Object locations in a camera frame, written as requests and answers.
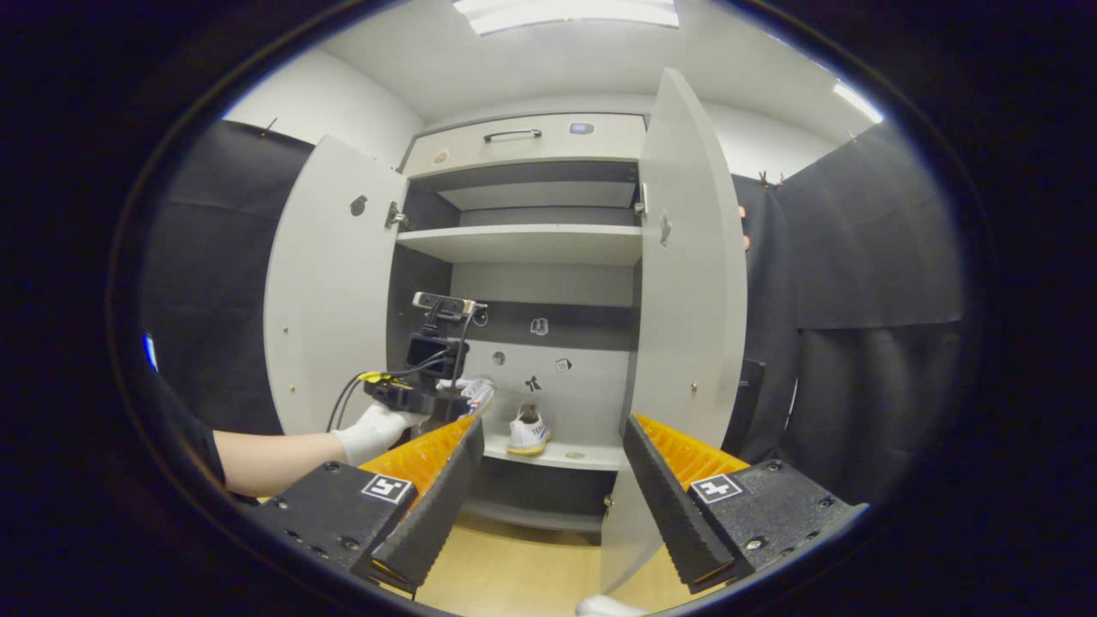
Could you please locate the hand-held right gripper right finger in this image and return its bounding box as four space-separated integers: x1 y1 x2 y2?
621 414 868 594

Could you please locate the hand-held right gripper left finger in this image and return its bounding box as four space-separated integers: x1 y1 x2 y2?
244 417 486 592

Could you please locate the white shoe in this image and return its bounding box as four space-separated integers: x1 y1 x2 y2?
437 377 495 418
506 401 552 458

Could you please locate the grey cabinet door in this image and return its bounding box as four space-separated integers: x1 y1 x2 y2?
600 69 749 594
263 135 411 436

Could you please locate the grey shoe cabinet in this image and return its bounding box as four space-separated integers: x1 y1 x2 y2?
386 111 648 534

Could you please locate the light grey cabinet shelf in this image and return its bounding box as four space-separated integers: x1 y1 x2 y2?
396 225 644 267
482 433 626 472

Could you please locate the grey cabinet drawer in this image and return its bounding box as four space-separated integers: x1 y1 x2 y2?
401 113 648 179

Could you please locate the black backdrop cloth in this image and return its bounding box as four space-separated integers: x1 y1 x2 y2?
724 120 968 506
141 120 316 434

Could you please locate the person's black shirt sleeve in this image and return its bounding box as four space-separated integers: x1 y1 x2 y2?
150 368 228 500

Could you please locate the large ceiling light panel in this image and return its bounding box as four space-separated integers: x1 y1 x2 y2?
453 0 680 35

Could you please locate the small ceiling light panel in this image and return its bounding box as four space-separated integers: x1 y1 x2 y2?
836 79 884 125

